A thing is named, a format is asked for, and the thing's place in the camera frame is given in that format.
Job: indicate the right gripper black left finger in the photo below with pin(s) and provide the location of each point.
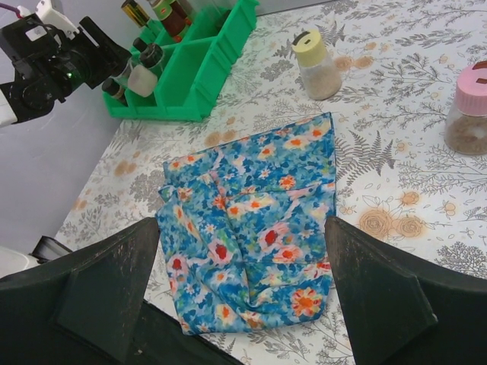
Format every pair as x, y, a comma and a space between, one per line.
89, 307

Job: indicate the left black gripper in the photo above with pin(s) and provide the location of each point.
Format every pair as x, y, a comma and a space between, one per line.
88, 59

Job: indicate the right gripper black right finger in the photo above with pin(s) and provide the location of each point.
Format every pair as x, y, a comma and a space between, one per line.
401, 309

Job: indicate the black-cap white powder shaker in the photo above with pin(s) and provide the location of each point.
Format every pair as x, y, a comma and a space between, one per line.
141, 74

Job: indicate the yellow-label spice tube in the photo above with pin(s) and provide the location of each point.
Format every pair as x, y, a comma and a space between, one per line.
135, 12

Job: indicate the red sauce bottle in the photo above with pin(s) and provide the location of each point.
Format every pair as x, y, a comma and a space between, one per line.
173, 18

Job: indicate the pink-cap spice shaker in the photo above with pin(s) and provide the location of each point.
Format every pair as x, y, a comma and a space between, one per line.
465, 128

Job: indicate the yellow-cap spice shaker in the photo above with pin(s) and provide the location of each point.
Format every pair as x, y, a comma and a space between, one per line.
319, 74

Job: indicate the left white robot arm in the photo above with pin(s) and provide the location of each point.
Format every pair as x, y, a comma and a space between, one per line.
51, 60

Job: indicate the green plastic compartment bin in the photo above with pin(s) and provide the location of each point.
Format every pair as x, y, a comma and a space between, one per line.
193, 70

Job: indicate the blue floral cloth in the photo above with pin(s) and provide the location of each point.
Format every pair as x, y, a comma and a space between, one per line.
242, 229

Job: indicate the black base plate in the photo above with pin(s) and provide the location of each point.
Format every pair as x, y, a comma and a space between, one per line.
49, 249

